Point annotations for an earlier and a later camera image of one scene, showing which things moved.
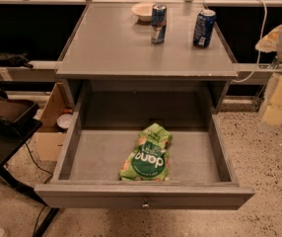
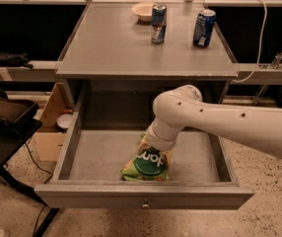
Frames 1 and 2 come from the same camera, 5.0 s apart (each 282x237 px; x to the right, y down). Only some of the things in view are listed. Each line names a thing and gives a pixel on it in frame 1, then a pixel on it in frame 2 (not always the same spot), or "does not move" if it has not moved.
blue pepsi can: (204, 29) does not move
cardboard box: (48, 137) does not move
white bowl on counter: (143, 11) does not move
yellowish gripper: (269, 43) → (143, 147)
